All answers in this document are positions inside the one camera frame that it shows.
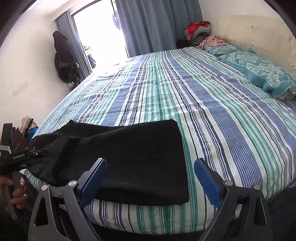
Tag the dark brown drawer cabinet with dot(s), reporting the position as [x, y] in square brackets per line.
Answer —
[19, 142]

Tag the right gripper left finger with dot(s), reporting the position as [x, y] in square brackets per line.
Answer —
[58, 213]

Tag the teal patterned pillow front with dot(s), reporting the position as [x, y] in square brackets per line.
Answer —
[260, 71]

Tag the cream padded headboard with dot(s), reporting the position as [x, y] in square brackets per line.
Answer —
[267, 37]

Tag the striped curtain left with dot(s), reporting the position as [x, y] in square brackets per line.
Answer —
[65, 26]

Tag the teal patterned pillow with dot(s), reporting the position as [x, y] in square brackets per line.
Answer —
[260, 71]
[221, 50]

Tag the person left hand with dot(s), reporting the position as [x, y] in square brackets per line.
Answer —
[19, 198]

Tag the clothes pile beside cabinet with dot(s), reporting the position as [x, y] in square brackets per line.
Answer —
[28, 127]

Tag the dark bags on hook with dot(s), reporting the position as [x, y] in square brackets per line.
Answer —
[67, 68]

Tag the black pants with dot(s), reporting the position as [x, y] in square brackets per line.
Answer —
[145, 162]

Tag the pink garment on bed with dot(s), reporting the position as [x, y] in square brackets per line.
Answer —
[212, 41]

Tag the striped blue green bedspread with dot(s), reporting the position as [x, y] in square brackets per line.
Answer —
[241, 131]

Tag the red clothes pile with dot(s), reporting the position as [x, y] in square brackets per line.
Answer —
[199, 27]

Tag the blue curtain right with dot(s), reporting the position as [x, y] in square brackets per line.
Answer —
[153, 26]

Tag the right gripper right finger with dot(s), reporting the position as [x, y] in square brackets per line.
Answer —
[242, 213]

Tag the teal patterned pillow back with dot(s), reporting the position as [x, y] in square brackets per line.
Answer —
[221, 50]

